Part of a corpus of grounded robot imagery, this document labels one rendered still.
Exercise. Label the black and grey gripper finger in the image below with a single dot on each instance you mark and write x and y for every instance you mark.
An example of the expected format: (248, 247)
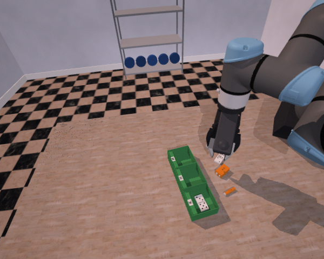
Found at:
(236, 144)
(210, 141)

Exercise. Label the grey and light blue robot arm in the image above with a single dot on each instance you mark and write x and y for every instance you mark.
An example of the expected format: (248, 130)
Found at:
(294, 76)

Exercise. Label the green rack of three bins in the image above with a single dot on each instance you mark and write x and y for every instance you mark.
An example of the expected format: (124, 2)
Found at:
(190, 180)

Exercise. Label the white domino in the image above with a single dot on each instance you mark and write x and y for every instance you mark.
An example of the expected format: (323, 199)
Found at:
(219, 158)
(201, 202)

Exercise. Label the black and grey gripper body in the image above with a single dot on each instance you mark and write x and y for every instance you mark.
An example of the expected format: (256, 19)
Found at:
(229, 111)

